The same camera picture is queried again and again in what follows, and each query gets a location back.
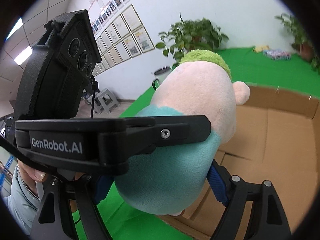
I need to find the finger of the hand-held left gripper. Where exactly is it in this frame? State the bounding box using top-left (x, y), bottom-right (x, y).
top-left (98, 115), bottom-right (212, 174)

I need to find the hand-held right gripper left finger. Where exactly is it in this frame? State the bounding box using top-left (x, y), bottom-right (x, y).
top-left (30, 174), bottom-right (115, 240)

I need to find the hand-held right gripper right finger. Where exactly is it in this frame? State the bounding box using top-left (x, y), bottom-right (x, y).
top-left (206, 160), bottom-right (292, 240)

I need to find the plush doll with green hair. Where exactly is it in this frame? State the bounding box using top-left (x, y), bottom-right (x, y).
top-left (114, 50), bottom-right (250, 217)

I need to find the large cardboard box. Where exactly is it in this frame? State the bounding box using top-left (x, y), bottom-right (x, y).
top-left (160, 85), bottom-right (317, 240)

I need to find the person's left forearm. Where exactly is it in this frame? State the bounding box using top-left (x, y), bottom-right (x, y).
top-left (0, 164), bottom-right (42, 230)

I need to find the person's left hand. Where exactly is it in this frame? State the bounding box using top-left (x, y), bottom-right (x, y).
top-left (17, 160), bottom-right (47, 202)

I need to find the ceiling light panel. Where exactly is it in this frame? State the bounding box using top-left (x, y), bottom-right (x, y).
top-left (5, 17), bottom-right (23, 41)
top-left (14, 42), bottom-right (38, 66)

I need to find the grey plastic stool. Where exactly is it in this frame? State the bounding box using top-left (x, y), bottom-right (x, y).
top-left (99, 88), bottom-right (120, 114)
top-left (85, 92), bottom-right (101, 113)

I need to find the bushy potted plant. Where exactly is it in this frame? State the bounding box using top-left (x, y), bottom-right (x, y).
top-left (155, 12), bottom-right (229, 63)

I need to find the green tablecloth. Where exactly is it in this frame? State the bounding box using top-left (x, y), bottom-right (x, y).
top-left (72, 46), bottom-right (320, 240)

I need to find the patterned tissue packet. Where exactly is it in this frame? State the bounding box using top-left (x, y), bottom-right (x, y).
top-left (262, 49), bottom-right (292, 61)

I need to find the potted plant in terracotta pot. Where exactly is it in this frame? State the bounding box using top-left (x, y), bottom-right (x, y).
top-left (274, 12), bottom-right (320, 75)

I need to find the black lanyard cord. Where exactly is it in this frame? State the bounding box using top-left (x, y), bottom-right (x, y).
top-left (89, 76), bottom-right (99, 118)

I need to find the black cable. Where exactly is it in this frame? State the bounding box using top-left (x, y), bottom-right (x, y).
top-left (0, 135), bottom-right (40, 169)

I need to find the wall of framed certificates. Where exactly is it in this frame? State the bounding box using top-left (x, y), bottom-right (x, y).
top-left (92, 4), bottom-right (155, 77)

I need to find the row of wall portrait photos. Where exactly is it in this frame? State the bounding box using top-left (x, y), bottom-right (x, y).
top-left (85, 0), bottom-right (155, 33)

